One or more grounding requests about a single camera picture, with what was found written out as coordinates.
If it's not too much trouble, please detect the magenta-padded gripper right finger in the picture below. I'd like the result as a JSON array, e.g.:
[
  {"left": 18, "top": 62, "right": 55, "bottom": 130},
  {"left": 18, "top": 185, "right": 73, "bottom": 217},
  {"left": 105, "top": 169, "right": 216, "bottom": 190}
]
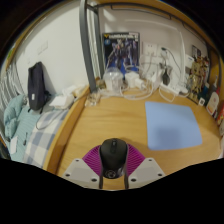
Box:
[{"left": 123, "top": 143, "right": 167, "bottom": 190}]

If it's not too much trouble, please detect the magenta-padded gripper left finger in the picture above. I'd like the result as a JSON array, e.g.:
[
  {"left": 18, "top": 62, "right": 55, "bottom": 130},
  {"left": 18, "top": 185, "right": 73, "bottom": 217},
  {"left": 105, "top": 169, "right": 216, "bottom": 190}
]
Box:
[{"left": 62, "top": 145, "right": 105, "bottom": 190}]

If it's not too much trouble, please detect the black computer mouse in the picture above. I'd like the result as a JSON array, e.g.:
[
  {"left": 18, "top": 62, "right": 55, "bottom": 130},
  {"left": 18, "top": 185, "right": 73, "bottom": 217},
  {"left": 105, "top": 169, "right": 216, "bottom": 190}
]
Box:
[{"left": 99, "top": 137, "right": 130, "bottom": 180}]

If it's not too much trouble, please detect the light blue mouse pad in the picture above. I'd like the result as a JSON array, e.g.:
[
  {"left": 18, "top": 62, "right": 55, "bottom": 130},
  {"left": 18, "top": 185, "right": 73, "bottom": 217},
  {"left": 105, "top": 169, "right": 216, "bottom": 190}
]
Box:
[{"left": 144, "top": 101, "right": 204, "bottom": 152}]

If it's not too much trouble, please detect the blue plaid blanket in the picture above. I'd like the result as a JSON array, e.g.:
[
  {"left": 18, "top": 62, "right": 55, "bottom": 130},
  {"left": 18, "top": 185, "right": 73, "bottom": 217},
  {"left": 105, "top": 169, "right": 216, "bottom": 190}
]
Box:
[{"left": 23, "top": 108, "right": 69, "bottom": 168}]

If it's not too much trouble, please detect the white tissue pack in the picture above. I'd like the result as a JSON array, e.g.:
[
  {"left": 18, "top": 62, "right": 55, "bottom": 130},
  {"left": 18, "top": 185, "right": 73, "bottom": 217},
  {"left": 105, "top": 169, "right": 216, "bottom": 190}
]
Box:
[{"left": 49, "top": 94, "right": 75, "bottom": 109}]

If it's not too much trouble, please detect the white power strip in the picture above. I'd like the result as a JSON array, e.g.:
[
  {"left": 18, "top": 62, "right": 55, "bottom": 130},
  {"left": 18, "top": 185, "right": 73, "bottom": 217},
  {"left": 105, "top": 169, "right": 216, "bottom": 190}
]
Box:
[{"left": 159, "top": 83, "right": 190, "bottom": 97}]

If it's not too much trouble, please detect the teal quilt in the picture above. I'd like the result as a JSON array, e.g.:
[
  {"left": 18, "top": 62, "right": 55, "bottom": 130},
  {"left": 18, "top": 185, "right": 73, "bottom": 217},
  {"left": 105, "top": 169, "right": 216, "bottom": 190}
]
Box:
[{"left": 3, "top": 94, "right": 28, "bottom": 139}]

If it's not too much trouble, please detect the red cylindrical snack can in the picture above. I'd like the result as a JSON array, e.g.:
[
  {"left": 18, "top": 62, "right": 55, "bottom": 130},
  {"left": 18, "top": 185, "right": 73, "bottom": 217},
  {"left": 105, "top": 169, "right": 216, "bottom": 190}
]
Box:
[{"left": 216, "top": 103, "right": 224, "bottom": 126}]

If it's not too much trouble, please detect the white lotion bottle orange label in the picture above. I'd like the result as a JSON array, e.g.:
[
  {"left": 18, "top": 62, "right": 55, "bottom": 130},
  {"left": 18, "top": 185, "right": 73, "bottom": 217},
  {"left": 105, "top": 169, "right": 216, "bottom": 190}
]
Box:
[{"left": 205, "top": 87, "right": 221, "bottom": 118}]

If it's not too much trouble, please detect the white charger block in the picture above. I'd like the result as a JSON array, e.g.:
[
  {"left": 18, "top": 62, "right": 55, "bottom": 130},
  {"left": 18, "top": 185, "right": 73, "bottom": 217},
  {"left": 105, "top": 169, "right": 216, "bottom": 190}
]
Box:
[{"left": 124, "top": 71, "right": 145, "bottom": 90}]

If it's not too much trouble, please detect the dark navy backpack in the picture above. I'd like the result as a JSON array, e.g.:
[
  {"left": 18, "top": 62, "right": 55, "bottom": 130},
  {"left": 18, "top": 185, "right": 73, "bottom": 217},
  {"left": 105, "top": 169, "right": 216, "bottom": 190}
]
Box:
[{"left": 27, "top": 61, "right": 51, "bottom": 113}]

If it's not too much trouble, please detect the clear plastic lidded container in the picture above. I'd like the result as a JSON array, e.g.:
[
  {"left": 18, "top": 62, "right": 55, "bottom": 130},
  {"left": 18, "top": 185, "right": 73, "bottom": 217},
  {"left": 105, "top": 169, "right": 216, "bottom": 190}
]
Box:
[{"left": 102, "top": 67, "right": 125, "bottom": 94}]

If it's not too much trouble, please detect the golden robot figure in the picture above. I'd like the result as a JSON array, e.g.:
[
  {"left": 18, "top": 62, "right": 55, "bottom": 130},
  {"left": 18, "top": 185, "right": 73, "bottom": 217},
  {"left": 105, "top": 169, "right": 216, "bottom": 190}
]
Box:
[{"left": 186, "top": 56, "right": 209, "bottom": 101}]

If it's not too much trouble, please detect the colourful figure box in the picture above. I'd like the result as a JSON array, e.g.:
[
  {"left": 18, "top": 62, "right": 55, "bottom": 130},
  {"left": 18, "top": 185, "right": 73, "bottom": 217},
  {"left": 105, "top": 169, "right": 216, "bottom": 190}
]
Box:
[{"left": 191, "top": 44, "right": 212, "bottom": 91}]

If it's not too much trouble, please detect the dark blue robot model box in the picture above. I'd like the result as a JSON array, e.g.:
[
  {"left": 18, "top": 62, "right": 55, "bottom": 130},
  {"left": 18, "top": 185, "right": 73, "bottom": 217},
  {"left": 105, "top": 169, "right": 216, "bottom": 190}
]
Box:
[{"left": 101, "top": 31, "right": 141, "bottom": 75}]

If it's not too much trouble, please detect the white cable bundle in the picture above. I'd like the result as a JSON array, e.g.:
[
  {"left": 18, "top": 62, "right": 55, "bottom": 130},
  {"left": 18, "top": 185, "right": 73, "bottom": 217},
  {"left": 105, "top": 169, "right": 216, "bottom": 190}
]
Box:
[{"left": 99, "top": 56, "right": 178, "bottom": 103}]

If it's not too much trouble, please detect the white wall-mounted box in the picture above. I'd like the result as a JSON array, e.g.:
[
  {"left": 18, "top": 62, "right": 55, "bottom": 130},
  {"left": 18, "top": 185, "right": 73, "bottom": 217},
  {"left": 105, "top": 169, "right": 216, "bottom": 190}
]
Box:
[{"left": 184, "top": 54, "right": 195, "bottom": 69}]

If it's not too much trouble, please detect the white wall socket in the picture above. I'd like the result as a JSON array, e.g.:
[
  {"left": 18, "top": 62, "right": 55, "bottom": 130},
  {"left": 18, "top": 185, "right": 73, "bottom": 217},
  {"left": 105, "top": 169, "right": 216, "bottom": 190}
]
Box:
[{"left": 142, "top": 41, "right": 158, "bottom": 56}]

